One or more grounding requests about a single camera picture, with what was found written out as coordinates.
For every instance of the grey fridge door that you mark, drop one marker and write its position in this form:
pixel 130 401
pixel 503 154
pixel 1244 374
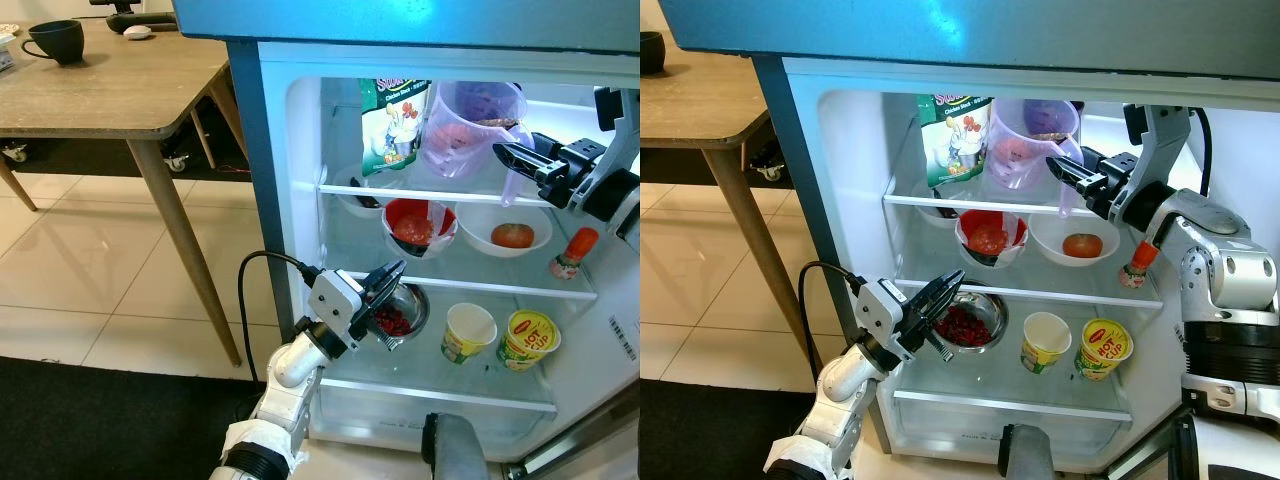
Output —
pixel 590 440
pixel 1150 455

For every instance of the black wheeled cabinet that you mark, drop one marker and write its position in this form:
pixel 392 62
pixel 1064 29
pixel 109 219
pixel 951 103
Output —
pixel 80 157
pixel 700 165

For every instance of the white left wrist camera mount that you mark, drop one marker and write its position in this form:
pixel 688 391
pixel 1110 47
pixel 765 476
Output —
pixel 885 312
pixel 335 298

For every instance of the green white stock pouch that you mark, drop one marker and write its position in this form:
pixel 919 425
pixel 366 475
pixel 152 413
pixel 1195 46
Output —
pixel 395 130
pixel 955 145

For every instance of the grey freezer door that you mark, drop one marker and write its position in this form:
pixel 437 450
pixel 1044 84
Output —
pixel 1000 30
pixel 400 20

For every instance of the black monitor stand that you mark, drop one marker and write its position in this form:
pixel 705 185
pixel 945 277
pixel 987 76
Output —
pixel 130 18

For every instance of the yellow hot cup noodles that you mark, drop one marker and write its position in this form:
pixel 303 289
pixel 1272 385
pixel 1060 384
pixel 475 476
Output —
pixel 530 335
pixel 1103 345

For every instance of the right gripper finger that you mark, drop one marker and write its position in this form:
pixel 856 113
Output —
pixel 1078 166
pixel 1078 179
pixel 522 168
pixel 522 156

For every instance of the black cup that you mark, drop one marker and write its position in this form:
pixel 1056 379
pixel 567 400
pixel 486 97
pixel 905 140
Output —
pixel 650 52
pixel 60 42

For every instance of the silver grey fridge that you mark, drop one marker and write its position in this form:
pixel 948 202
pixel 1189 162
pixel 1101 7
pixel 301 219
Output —
pixel 850 230
pixel 300 230

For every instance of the clear crisper drawer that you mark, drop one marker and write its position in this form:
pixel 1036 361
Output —
pixel 960 440
pixel 400 430

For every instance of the red tomato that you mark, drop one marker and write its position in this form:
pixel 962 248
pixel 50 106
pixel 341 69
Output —
pixel 512 236
pixel 1083 245

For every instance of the glass fridge shelf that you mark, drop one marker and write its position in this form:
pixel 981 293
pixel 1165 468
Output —
pixel 450 395
pixel 500 285
pixel 1010 402
pixel 960 204
pixel 450 196
pixel 1060 295

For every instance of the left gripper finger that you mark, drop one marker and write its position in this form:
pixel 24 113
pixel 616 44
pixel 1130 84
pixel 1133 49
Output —
pixel 937 292
pixel 388 328
pixel 942 340
pixel 385 282

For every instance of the white paper noodle cup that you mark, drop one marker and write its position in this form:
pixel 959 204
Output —
pixel 460 345
pixel 1035 355

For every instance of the clear plastic pitcher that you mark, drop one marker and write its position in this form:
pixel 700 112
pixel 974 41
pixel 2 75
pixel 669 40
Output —
pixel 465 130
pixel 1025 150

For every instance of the red bowl with tomato pieces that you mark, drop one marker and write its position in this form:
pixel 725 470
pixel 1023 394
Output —
pixel 975 225
pixel 410 215

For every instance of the wide white bowl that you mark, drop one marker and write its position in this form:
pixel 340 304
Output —
pixel 475 235
pixel 1045 245

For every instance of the steel bowl of red berries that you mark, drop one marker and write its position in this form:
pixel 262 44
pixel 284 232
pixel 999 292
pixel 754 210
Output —
pixel 420 300
pixel 992 312

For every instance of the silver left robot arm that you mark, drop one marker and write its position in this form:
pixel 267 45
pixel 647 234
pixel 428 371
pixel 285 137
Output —
pixel 290 365
pixel 835 390

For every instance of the red capped sauce bottle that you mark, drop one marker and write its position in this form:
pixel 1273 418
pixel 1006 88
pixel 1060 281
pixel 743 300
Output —
pixel 580 243
pixel 1145 255

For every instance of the wooden table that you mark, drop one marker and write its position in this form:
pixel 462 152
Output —
pixel 700 100
pixel 120 90

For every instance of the small white bowl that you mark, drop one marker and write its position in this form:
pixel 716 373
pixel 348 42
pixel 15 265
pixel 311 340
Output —
pixel 950 220
pixel 385 211

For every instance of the white computer mouse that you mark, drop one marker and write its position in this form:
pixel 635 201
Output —
pixel 137 32

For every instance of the black floor mat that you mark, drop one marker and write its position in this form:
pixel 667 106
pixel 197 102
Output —
pixel 100 430
pixel 720 440

